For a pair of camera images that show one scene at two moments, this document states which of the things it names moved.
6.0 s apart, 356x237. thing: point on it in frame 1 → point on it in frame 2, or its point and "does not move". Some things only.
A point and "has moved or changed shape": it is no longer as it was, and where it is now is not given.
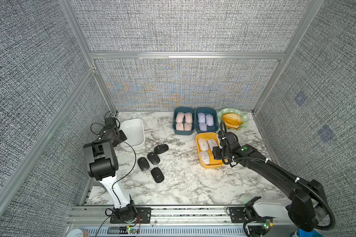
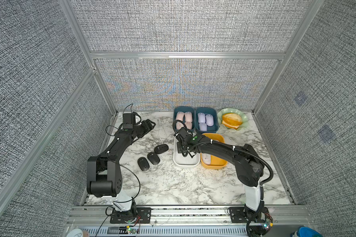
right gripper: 215,152 → 179,149
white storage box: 134,130 has moved or changed shape
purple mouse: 201,117 does not move
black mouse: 154,158 does not move
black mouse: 143,164 does not move
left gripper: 122,137 → 147,127
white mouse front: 204,157 does not move
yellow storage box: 214,163 does not move
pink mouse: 180,117 does not move
